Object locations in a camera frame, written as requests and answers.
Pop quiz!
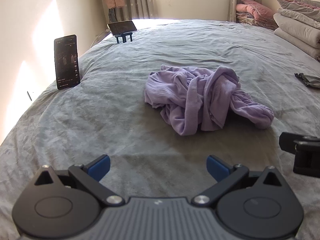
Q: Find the grey mauve-trimmed quilt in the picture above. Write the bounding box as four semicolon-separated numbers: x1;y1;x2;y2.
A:
274;0;320;8

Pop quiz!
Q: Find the purple long-sleeved shirt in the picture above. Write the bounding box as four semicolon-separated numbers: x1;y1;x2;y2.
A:
144;64;227;136

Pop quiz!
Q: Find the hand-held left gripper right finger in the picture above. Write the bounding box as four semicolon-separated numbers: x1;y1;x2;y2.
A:
191;155;287;208

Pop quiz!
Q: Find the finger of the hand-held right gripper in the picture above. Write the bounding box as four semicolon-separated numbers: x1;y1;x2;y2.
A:
279;131;320;153
293;143;320;175

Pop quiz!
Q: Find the pink folded quilt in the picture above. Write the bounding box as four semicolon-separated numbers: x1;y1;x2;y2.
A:
236;4;253;15

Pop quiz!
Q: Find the grey bed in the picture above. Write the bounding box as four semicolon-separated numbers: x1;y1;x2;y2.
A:
0;17;320;240

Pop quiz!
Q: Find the pink pillow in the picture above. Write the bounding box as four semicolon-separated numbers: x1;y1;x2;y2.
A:
240;0;277;20

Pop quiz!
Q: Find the black smartphone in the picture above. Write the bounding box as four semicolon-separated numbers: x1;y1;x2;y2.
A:
54;34;81;90
107;20;137;35

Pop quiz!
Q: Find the striped folded blanket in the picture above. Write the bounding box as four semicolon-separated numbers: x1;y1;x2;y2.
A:
236;14;279;30

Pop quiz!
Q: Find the blue legged phone stand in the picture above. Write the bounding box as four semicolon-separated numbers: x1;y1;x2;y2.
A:
116;31;133;44

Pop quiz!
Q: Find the grey folded quilt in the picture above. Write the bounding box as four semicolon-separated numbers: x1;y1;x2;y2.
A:
273;7;320;48

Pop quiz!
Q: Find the dark grey hanging cloth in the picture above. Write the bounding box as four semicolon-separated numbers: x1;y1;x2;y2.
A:
108;7;118;23

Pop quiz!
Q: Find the beige folded quilt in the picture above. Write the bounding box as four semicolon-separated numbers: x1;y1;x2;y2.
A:
274;27;320;61

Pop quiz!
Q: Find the grey drawstring pouch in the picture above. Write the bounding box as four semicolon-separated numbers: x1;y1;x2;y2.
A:
294;72;320;88

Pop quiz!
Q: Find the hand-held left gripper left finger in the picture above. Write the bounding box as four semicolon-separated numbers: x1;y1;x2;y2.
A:
34;154;125;208

